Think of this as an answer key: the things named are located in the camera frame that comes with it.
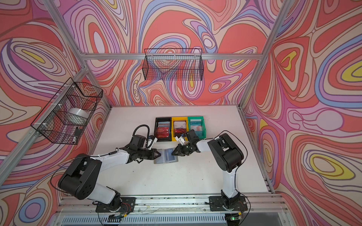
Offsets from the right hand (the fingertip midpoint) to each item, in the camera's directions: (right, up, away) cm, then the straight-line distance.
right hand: (173, 157), depth 91 cm
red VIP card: (-8, +16, +11) cm, 21 cm away
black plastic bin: (-9, +22, +12) cm, 27 cm away
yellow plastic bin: (+4, +19, +13) cm, 23 cm away
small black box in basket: (-50, +18, -18) cm, 56 cm away
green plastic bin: (+18, +21, +14) cm, 31 cm away
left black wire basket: (-57, +25, -17) cm, 65 cm away
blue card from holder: (-3, +1, 0) cm, 3 cm away
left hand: (-7, +2, -3) cm, 8 cm away
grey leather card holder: (-8, -1, -2) cm, 8 cm away
